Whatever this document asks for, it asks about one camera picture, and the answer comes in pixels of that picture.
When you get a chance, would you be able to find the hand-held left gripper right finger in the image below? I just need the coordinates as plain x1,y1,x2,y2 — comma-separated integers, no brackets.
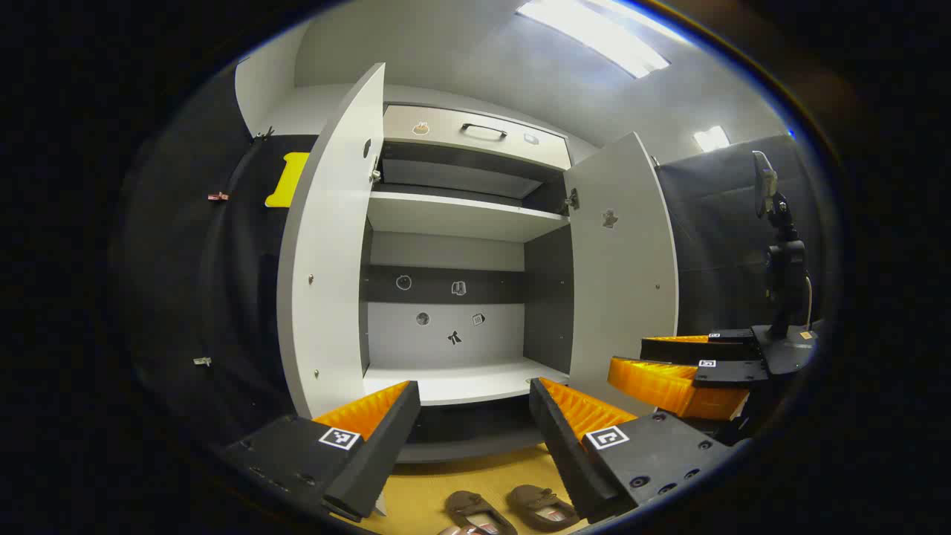
529,377,735,524

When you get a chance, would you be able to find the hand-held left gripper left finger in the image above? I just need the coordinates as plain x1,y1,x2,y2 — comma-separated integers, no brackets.
221,380,422,522

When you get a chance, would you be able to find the brown fuzzy shoe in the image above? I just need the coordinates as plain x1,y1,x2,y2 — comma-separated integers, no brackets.
507,484,581,533
444,490,519,535

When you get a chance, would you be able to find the grey door with bar handle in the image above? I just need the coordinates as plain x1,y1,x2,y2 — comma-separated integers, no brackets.
563,132,680,417

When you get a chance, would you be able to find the grey and white shoe cabinet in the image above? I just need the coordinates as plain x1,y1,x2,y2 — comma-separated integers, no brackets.
276,62,681,465

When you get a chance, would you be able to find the grey door with recessed handle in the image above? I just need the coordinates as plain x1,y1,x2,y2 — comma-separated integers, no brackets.
276,62,387,418

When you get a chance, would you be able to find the white cabinet shelf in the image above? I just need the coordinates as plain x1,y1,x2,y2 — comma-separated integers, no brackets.
367,191,571,243

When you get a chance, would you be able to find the small ceiling light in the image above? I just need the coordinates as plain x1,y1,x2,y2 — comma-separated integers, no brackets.
693,126,732,154

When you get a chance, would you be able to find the long ceiling light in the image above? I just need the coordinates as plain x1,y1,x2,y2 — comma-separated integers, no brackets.
516,0,672,80

